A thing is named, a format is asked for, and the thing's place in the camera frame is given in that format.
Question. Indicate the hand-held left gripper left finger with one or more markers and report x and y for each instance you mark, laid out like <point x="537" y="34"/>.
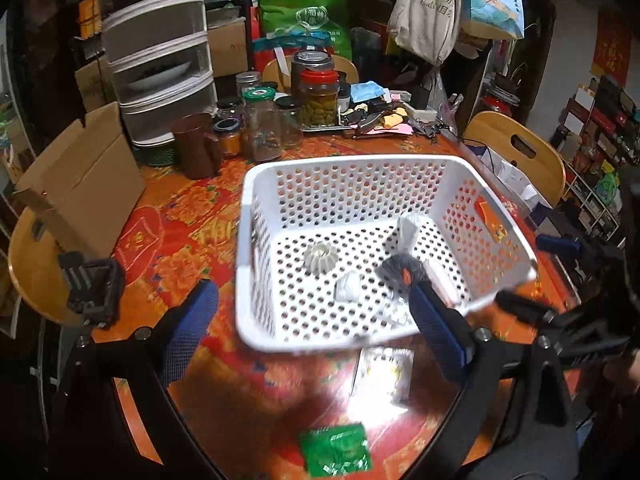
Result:
<point x="192" y="325"/>

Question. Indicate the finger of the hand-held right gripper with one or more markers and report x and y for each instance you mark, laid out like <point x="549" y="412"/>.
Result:
<point x="525" y="307"/>
<point x="557" y="245"/>

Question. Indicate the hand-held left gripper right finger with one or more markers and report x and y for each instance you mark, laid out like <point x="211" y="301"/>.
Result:
<point x="440" y="332"/>

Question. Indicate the white packet with yellow print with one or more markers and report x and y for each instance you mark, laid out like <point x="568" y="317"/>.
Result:
<point x="382" y="375"/>

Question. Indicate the small yellow orange packet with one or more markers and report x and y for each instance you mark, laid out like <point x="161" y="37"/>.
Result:
<point x="491" y="217"/>

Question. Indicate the small clear plastic bag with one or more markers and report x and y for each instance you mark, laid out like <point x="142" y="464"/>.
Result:
<point x="349" y="286"/>

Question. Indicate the white plastic bag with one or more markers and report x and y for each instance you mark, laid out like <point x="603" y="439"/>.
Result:
<point x="410" y="232"/>

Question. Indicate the white ridged round sponge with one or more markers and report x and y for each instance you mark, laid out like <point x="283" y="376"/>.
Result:
<point x="321" y="258"/>

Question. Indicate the white perforated plastic basket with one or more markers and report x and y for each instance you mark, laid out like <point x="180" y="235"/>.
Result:
<point x="280" y="195"/>

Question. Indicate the green foil packet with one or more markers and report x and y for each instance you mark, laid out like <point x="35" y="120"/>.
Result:
<point x="335" y="450"/>

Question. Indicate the blue and white paper bag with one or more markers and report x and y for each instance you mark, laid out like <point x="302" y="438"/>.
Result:
<point x="510" y="180"/>

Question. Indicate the shelf with boxes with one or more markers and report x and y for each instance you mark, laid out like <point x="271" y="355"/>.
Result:
<point x="597" y="160"/>

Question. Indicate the black plastic holder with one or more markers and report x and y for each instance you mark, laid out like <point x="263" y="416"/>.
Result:
<point x="92" y="287"/>

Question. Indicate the open cardboard box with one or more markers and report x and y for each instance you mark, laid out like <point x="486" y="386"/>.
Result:
<point x="85" y="185"/>

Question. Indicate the brown plastic pitcher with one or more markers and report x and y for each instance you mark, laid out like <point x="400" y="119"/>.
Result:
<point x="195" y="147"/>

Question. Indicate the clear hanging plastic bag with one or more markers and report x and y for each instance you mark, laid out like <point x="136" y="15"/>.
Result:
<point x="442" y="102"/>

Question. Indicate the small jar with orange contents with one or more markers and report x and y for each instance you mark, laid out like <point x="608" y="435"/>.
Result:
<point x="229" y="140"/>

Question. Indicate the green lid glass jar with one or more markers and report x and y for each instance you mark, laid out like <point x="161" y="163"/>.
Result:
<point x="262" y="127"/>

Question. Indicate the small black lid jar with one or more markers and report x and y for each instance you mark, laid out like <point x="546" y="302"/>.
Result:
<point x="229" y="109"/>

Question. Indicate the black lid glass jar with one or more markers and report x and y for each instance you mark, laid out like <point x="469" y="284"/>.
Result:
<point x="290" y="125"/>

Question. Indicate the blue cloth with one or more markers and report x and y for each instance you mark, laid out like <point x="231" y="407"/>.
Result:
<point x="369" y="91"/>

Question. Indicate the silver lid glass jar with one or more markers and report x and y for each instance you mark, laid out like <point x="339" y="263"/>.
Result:
<point x="248" y="82"/>

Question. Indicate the blue printed tote bag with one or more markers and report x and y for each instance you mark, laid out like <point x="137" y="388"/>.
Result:
<point x="492" y="0"/>

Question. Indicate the red lid glass jar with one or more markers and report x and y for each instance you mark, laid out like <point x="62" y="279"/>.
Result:
<point x="319" y="102"/>

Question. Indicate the flat cardboard box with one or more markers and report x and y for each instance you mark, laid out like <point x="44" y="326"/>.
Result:
<point x="92" y="82"/>

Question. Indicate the beige canvas tote bag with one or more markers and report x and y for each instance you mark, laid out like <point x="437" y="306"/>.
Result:
<point x="425" y="15"/>

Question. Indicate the white plastic drawer tower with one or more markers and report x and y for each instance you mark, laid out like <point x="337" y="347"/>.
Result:
<point x="155" y="60"/>

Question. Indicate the brown cardboard box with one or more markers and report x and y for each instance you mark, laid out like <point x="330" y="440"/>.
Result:
<point x="227" y="47"/>

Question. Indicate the dark jar with silver lid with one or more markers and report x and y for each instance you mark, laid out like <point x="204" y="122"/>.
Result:
<point x="310" y="60"/>

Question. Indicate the green shopping bag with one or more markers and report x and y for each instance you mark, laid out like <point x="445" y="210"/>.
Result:
<point x="300" y="17"/>

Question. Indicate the red wall hanging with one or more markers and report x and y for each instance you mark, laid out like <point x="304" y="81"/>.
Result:
<point x="611" y="45"/>

